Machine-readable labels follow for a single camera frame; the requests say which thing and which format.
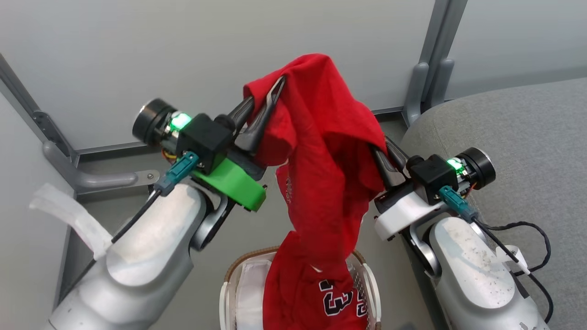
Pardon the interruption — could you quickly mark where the looped black cable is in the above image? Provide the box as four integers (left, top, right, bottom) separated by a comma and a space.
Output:
477, 221, 555, 324

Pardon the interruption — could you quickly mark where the white tape strip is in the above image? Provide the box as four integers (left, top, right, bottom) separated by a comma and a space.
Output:
29, 183, 113, 260

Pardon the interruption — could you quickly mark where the grey partition foot with screw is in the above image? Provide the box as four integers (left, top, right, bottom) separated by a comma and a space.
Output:
32, 110, 161, 194

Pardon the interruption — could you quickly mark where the teal plug black left cable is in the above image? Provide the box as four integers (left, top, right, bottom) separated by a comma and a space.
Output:
110, 151, 200, 244

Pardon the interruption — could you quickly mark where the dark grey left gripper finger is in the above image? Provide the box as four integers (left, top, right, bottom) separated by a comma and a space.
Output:
227, 96, 255, 133
235, 76, 286, 154

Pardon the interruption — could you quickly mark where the red basketball jersey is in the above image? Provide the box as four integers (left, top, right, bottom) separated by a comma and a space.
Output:
242, 54, 388, 330

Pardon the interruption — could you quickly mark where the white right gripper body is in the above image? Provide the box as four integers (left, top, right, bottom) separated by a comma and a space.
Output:
373, 183, 455, 242

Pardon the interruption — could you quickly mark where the grey partition foot beside sofa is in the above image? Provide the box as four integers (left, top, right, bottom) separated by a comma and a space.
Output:
403, 57, 455, 127

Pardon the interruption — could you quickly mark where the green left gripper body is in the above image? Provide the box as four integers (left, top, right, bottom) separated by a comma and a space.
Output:
192, 149, 268, 213

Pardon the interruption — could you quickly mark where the white fabric basket liner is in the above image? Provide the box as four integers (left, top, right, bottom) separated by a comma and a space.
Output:
235, 259, 277, 330

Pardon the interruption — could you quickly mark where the small white cable label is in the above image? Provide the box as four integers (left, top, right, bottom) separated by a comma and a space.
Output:
495, 245, 531, 275

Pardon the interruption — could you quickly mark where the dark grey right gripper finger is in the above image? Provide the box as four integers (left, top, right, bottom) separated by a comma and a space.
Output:
370, 144, 399, 189
384, 136, 410, 174

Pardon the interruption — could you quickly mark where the grey fabric sofa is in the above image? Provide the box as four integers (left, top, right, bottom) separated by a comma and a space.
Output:
399, 77, 587, 330

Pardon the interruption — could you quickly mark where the teal plug black cable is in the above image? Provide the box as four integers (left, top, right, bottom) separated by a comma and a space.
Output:
438, 185, 532, 275
110, 151, 200, 244

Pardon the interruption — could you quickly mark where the teal plug black right cable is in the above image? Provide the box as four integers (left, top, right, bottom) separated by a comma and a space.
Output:
438, 185, 532, 275

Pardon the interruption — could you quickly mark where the white laundry basket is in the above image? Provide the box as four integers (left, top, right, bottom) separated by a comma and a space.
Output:
219, 246, 382, 330

